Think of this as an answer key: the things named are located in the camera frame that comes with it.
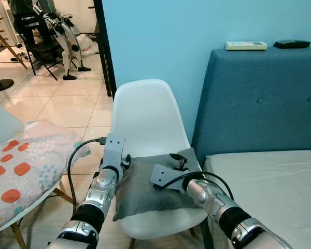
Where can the blue upholstered headboard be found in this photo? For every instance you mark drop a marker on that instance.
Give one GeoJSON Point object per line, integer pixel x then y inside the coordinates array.
{"type": "Point", "coordinates": [259, 104]}

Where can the white plastic bag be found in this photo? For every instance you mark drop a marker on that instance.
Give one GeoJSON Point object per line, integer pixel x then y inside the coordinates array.
{"type": "Point", "coordinates": [87, 45]}

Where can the grey fabric pillow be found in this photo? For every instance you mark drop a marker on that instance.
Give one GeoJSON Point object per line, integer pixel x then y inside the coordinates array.
{"type": "Point", "coordinates": [140, 192]}

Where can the black metal chair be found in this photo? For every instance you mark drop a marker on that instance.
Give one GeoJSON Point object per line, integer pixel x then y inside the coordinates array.
{"type": "Point", "coordinates": [41, 49]}

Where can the black round base stand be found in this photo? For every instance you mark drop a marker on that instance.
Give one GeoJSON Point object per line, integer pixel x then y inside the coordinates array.
{"type": "Point", "coordinates": [0, 84]}

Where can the silver humanoid robot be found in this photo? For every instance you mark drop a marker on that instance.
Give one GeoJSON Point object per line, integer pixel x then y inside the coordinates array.
{"type": "Point", "coordinates": [67, 31]}

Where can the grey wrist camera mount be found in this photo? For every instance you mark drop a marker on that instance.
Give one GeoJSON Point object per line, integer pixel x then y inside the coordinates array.
{"type": "Point", "coordinates": [163, 176]}
{"type": "Point", "coordinates": [113, 150]}

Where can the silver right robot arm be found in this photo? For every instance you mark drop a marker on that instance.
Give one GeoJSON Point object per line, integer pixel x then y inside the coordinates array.
{"type": "Point", "coordinates": [212, 199]}

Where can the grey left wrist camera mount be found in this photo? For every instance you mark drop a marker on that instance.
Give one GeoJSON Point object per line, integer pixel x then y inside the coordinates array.
{"type": "Point", "coordinates": [113, 150]}

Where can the black flat remote control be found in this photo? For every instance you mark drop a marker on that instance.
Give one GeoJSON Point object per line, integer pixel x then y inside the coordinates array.
{"type": "Point", "coordinates": [292, 44]}

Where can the floral pillow with orange dots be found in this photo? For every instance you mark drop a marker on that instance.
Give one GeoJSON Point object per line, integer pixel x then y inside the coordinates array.
{"type": "Point", "coordinates": [31, 166]}

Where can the white remote control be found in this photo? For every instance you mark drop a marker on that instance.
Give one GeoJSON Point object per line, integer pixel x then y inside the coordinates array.
{"type": "Point", "coordinates": [246, 45]}

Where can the dark door frame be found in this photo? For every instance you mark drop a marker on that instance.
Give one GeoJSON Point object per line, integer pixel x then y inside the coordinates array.
{"type": "Point", "coordinates": [104, 52]}

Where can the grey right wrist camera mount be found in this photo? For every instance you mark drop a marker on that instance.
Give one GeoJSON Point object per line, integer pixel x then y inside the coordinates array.
{"type": "Point", "coordinates": [163, 176]}

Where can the white drawer cabinet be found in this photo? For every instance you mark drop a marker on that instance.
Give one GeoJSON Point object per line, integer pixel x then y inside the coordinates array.
{"type": "Point", "coordinates": [5, 28]}

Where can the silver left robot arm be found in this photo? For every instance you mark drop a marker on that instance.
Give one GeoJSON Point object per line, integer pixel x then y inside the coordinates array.
{"type": "Point", "coordinates": [96, 194]}

